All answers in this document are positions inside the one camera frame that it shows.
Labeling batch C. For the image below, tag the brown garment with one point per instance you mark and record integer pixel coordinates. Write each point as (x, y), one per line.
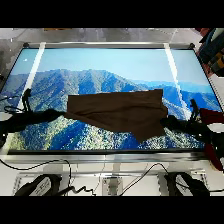
(116, 110)

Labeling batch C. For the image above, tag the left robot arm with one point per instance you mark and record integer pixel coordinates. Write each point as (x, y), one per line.
(27, 119)

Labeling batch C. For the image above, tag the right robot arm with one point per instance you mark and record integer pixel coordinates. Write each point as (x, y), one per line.
(181, 125)

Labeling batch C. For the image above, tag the heap of clothes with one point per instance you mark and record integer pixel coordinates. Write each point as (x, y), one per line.
(213, 50)

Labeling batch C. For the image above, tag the red garment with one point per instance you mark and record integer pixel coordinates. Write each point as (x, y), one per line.
(213, 115)

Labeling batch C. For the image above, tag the silver frame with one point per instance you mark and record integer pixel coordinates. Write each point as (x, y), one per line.
(113, 157)

